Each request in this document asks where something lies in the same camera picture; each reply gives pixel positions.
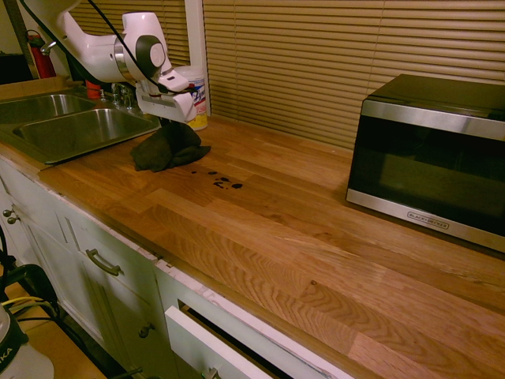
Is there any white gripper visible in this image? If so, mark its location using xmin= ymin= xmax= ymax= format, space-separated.
xmin=135 ymin=84 xmax=197 ymax=125

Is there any dark grey cloth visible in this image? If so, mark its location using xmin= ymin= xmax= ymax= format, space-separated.
xmin=129 ymin=121 xmax=212 ymax=174

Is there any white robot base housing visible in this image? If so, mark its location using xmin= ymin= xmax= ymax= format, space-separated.
xmin=0 ymin=302 xmax=55 ymax=379

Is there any dark liquid spill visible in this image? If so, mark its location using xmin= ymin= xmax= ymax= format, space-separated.
xmin=190 ymin=169 xmax=245 ymax=190

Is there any Lysol wipes canister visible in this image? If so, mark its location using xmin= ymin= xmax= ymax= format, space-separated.
xmin=173 ymin=65 xmax=209 ymax=133

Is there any chrome faucet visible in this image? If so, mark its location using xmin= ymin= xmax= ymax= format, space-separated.
xmin=39 ymin=39 xmax=134 ymax=111

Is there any narrow beige window blind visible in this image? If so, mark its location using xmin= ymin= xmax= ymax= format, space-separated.
xmin=68 ymin=0 xmax=191 ymax=67

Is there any stainless steel double sink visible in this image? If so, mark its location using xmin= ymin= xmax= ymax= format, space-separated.
xmin=0 ymin=93 xmax=163 ymax=166

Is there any red fire extinguisher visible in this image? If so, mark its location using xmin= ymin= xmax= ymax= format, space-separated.
xmin=24 ymin=30 xmax=58 ymax=81

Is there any wide beige window blind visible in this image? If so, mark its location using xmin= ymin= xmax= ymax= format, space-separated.
xmin=202 ymin=0 xmax=505 ymax=152

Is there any open white drawer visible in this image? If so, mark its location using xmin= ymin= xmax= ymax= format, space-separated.
xmin=164 ymin=302 xmax=286 ymax=379

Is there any black and steel microwave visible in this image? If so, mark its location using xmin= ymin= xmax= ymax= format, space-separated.
xmin=345 ymin=73 xmax=505 ymax=254

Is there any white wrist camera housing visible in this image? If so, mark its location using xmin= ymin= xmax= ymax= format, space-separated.
xmin=156 ymin=68 xmax=191 ymax=95

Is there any white window frame post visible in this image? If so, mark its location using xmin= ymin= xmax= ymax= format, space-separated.
xmin=183 ymin=0 xmax=211 ymax=116

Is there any metal bar drawer handle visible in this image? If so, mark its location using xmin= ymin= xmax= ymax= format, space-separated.
xmin=85 ymin=248 xmax=122 ymax=277

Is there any yellow cable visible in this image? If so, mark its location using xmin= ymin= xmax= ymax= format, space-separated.
xmin=0 ymin=295 xmax=53 ymax=313

